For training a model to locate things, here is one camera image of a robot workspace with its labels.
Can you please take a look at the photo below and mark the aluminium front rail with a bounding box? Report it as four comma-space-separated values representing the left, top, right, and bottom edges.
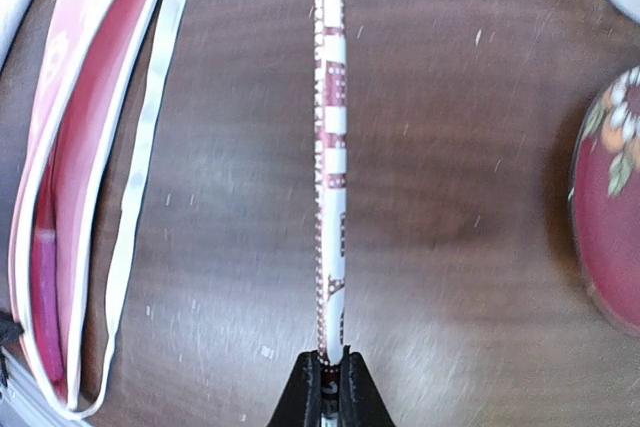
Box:
1, 348, 83, 426

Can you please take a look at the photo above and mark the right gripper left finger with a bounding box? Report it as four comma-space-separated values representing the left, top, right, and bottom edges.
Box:
267, 351, 321, 427

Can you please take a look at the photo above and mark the pink racket cover bag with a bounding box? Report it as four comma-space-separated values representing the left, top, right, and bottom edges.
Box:
4, 0, 187, 422

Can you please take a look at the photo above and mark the pink badminton racket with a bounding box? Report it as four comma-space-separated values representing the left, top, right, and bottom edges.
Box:
313, 0, 347, 426

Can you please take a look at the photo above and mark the red floral plate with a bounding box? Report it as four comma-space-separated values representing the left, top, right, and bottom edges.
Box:
568, 67, 639, 336

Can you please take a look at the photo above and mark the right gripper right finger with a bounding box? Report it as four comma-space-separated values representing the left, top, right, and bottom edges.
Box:
339, 346, 395, 427

